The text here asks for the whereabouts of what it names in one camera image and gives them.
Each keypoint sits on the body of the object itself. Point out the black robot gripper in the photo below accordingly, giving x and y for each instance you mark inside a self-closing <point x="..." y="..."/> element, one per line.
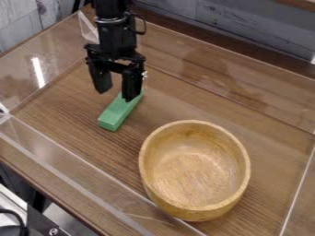
<point x="113" y="55"/>

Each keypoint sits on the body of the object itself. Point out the green rectangular block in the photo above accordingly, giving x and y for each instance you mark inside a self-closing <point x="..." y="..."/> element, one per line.
<point x="116" y="112"/>

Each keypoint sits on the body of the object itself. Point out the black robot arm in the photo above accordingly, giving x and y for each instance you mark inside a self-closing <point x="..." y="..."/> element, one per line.
<point x="113" y="9"/>

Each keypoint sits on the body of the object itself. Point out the brown wooden bowl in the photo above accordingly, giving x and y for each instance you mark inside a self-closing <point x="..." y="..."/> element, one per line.
<point x="195" y="169"/>

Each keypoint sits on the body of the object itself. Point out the clear acrylic tray enclosure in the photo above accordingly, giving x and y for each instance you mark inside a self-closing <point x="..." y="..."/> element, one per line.
<point x="204" y="77"/>

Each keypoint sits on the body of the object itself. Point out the black metal bracket with screw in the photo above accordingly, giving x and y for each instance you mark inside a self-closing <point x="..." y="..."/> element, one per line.
<point x="40" y="226"/>

